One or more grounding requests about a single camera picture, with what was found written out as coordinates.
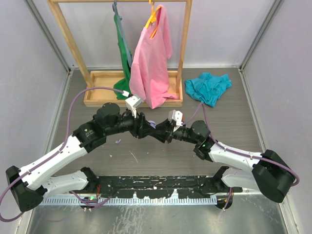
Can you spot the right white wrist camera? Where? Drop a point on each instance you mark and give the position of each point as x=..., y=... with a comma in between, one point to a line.
x=176, y=116

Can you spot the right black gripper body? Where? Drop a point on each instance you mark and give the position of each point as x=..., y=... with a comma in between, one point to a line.
x=171, y=130

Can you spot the grey slotted cable duct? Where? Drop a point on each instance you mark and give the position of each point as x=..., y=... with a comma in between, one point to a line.
x=174, y=200

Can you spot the teal crumpled shirt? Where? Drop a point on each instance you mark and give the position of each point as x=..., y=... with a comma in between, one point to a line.
x=207, y=88

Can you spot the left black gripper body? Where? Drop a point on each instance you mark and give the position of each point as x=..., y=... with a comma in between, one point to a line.
x=138, y=129

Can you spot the yellow orange hanger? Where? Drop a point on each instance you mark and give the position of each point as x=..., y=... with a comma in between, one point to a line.
x=154, y=18

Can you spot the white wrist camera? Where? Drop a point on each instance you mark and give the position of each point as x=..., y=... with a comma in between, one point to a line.
x=176, y=116
x=132, y=103

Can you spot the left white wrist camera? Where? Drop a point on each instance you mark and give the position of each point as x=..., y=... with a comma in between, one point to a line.
x=132, y=103

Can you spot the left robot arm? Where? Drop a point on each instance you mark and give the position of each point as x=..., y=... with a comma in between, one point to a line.
x=34, y=182

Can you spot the wooden clothes rack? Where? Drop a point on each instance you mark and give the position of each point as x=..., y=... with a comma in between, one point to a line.
x=96, y=98

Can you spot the green shirt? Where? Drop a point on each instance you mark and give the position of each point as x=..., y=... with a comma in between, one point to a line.
x=122, y=84

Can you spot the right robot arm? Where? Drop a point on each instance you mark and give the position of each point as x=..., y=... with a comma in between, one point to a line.
x=265, y=172

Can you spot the grey blue hanger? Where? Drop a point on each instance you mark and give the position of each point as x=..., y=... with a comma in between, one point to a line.
x=122, y=31

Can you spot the pink shirt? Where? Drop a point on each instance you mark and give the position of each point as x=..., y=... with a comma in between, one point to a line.
x=149, y=76

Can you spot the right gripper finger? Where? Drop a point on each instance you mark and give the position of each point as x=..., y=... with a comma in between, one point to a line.
x=163, y=126
x=161, y=136

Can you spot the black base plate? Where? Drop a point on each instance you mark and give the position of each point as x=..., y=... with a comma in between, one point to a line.
x=186, y=186

